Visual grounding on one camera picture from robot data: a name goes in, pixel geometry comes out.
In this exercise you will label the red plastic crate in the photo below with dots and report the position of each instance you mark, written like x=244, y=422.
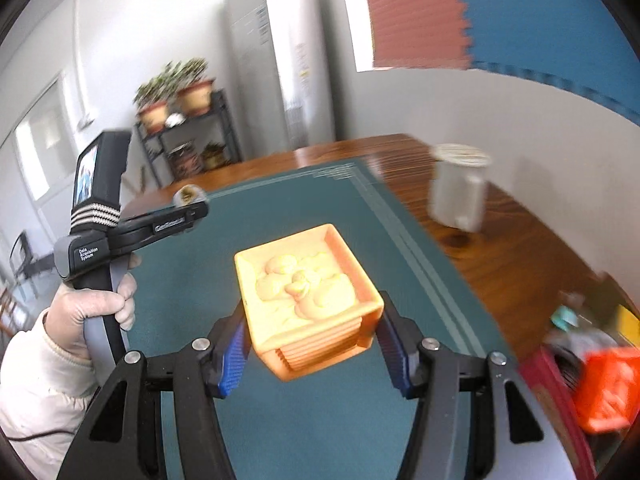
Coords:
x=545, y=385

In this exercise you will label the person's left hand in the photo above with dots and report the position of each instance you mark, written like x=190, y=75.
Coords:
x=75, y=310

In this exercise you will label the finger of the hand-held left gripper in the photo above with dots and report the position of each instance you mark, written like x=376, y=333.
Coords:
x=197, y=212

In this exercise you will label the person's left forearm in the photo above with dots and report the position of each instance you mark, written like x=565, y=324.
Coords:
x=40, y=385

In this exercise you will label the teal packet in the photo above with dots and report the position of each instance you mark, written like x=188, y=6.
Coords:
x=565, y=317

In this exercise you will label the orange plastic basket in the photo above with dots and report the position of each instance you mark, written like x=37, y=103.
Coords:
x=607, y=390

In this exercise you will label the dark green table mat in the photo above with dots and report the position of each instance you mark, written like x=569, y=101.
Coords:
x=310, y=425

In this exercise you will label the black chair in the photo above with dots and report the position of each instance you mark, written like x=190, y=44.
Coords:
x=27, y=260

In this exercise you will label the potted plant in clay pot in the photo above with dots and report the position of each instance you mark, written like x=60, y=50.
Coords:
x=155, y=110
x=194, y=95

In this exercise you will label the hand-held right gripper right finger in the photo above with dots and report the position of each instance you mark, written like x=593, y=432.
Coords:
x=396, y=360

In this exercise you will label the white lidded jug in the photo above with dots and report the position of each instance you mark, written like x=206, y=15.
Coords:
x=457, y=190

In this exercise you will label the pale yellow toy pieces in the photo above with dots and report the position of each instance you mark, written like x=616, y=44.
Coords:
x=300, y=287

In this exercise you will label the white refrigerator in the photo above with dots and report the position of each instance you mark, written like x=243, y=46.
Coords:
x=280, y=60

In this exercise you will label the red foam wall mat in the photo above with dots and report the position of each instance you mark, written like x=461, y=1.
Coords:
x=415, y=10

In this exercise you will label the orange square plastic container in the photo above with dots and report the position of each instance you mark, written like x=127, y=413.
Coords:
x=320, y=345

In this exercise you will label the yellow box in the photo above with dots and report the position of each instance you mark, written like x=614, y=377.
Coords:
x=627, y=325

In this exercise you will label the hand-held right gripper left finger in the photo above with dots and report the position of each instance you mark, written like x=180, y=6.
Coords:
x=231, y=362

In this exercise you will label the black metal shelf rack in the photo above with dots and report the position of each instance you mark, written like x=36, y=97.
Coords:
x=220, y=125

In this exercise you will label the window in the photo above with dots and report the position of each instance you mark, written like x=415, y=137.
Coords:
x=42, y=150

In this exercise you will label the blue foam wall mat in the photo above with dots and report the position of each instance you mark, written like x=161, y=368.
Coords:
x=550, y=25

